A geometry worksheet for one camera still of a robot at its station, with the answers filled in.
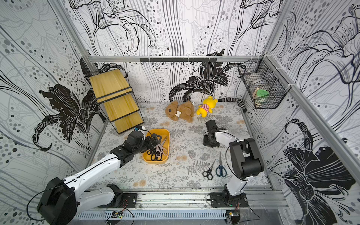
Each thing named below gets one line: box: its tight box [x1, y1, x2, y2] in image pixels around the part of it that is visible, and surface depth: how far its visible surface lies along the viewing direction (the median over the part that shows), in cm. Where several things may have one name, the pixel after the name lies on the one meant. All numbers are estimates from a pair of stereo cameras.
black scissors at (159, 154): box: [156, 145, 163, 161], surface depth 88 cm
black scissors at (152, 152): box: [147, 147, 156, 161], surface depth 92 cm
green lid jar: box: [255, 89, 270, 106], surface depth 80 cm
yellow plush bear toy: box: [195, 95, 218, 118], surface depth 111 cm
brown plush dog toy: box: [165, 100, 195, 123], surface depth 106 cm
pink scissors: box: [155, 135, 168, 158], surface depth 89 cm
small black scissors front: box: [202, 159, 217, 181], surface depth 83 cm
